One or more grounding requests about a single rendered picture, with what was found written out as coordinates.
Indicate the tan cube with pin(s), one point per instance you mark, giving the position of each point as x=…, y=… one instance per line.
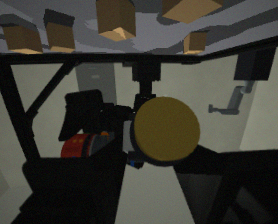
x=116, y=19
x=22, y=40
x=60, y=38
x=187, y=11
x=194, y=43

